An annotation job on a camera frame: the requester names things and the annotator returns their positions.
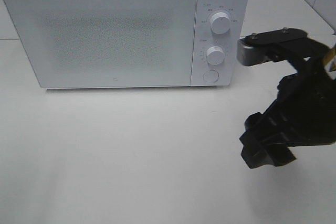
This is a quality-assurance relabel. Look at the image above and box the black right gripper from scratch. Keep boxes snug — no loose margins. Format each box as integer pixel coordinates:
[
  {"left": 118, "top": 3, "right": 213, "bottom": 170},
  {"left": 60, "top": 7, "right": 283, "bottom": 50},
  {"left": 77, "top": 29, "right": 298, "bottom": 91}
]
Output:
[{"left": 239, "top": 40, "right": 335, "bottom": 169}]

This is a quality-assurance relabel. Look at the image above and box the white round door button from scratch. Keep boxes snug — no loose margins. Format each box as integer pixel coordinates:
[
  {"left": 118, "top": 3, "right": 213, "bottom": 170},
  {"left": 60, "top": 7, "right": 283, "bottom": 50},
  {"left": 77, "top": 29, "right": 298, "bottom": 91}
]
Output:
[{"left": 203, "top": 70, "right": 219, "bottom": 83}]

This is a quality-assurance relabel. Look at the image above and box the white round knob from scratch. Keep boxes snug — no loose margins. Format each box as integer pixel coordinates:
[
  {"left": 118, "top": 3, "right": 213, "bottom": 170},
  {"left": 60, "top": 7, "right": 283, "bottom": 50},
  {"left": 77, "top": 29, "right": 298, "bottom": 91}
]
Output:
[
  {"left": 210, "top": 10, "right": 231, "bottom": 35},
  {"left": 206, "top": 46, "right": 225, "bottom": 66}
]

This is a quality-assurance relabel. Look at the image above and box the white microwave door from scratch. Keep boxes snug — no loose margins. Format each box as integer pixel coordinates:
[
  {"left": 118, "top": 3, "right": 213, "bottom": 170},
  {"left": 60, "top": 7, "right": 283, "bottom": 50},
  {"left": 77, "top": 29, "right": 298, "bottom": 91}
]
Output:
[{"left": 4, "top": 0, "right": 196, "bottom": 88}]

